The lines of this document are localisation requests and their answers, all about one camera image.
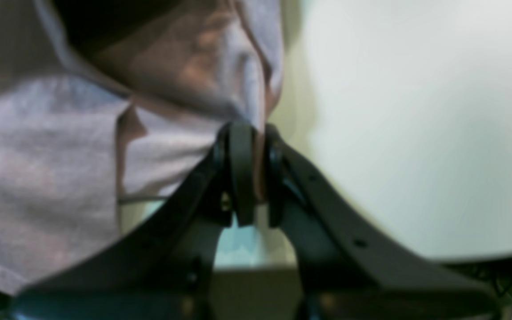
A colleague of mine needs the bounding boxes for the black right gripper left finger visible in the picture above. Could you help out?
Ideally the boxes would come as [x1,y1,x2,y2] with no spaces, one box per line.
[12,122,256,320]

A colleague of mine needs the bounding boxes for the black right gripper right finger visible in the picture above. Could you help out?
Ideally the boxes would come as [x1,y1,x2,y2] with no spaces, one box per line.
[265,125,500,320]

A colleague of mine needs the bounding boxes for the mauve grey t-shirt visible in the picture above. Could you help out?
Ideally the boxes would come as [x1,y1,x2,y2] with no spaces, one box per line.
[0,0,284,294]

